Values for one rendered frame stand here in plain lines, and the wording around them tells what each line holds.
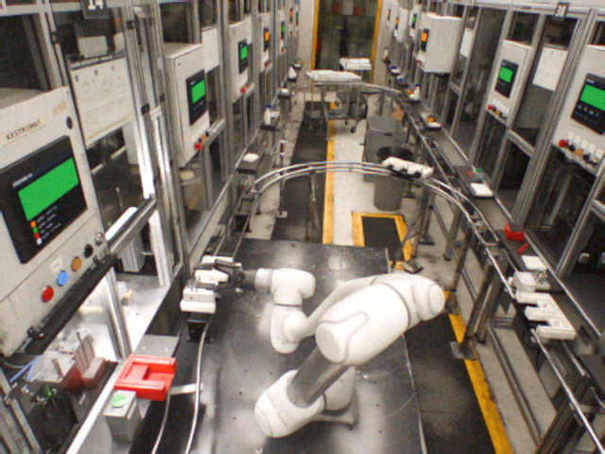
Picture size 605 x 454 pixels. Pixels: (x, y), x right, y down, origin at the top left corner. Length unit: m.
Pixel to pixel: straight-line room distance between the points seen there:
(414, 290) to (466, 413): 1.77
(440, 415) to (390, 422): 0.96
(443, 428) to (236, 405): 1.29
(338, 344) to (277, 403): 0.55
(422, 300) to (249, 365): 1.01
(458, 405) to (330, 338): 1.89
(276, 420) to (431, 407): 1.41
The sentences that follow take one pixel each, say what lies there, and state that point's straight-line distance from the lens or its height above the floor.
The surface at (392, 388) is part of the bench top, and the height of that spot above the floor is 0.68.
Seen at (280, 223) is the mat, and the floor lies 0.01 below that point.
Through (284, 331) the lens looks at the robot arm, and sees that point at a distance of 1.43.
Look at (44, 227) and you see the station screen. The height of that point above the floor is 1.58.
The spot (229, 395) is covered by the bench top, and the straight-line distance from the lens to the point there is 1.73.
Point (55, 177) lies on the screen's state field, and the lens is 1.07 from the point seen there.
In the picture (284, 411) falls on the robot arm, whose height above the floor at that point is 0.92.
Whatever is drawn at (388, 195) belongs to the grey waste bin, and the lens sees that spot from 4.40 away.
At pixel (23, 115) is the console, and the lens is 1.04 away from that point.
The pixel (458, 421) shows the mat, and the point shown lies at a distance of 2.65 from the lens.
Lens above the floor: 2.06
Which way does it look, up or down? 30 degrees down
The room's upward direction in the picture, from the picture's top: 3 degrees clockwise
